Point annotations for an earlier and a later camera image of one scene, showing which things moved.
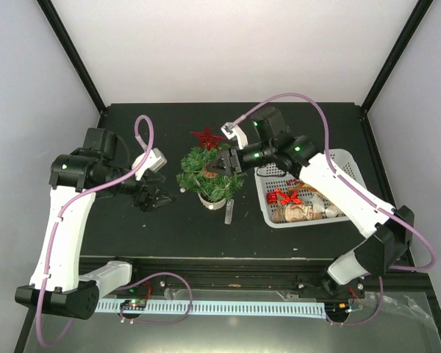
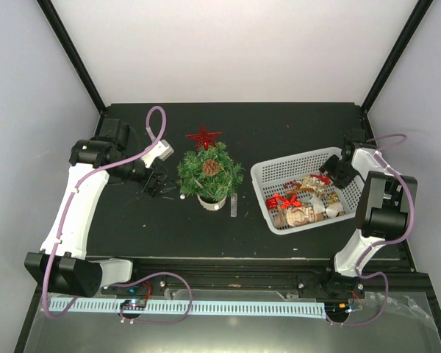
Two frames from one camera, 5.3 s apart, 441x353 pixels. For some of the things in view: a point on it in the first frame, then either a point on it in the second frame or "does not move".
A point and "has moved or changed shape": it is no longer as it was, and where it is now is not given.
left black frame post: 73,53 does not move
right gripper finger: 225,172 → 341,181
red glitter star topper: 208,140 has moved or changed shape
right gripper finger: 223,163 → 327,167
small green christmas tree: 212,193 does not move
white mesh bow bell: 318,206 does not move
